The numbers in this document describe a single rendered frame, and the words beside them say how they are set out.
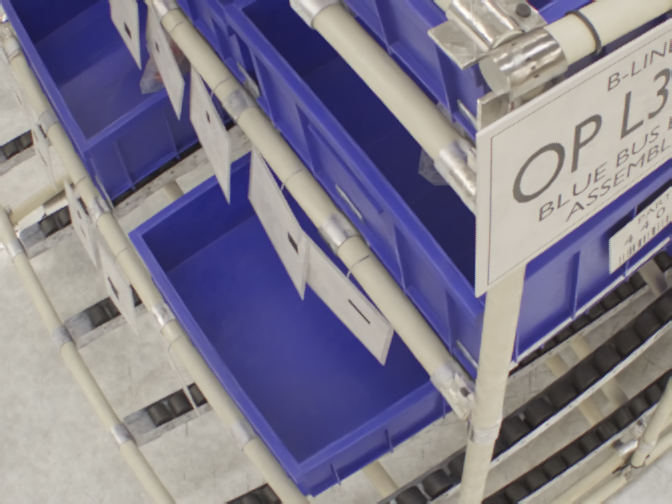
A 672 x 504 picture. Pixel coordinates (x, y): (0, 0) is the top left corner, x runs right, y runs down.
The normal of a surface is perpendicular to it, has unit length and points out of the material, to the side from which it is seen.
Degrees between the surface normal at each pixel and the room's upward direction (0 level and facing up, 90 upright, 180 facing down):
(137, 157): 90
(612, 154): 90
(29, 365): 0
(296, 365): 3
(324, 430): 3
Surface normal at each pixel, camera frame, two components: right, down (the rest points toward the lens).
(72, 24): -0.08, -0.43
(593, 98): 0.56, 0.73
